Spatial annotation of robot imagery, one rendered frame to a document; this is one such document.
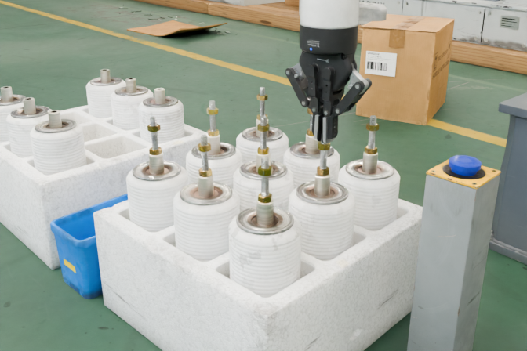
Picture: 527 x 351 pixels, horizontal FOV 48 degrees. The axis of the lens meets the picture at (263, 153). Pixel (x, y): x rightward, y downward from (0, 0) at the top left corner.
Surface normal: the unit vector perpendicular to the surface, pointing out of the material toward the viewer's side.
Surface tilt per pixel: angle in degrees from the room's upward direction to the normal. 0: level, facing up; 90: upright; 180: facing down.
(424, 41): 90
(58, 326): 0
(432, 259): 90
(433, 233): 90
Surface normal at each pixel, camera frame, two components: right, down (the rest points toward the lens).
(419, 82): -0.48, 0.33
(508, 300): 0.00, -0.93
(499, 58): -0.75, 0.24
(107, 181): 0.68, 0.27
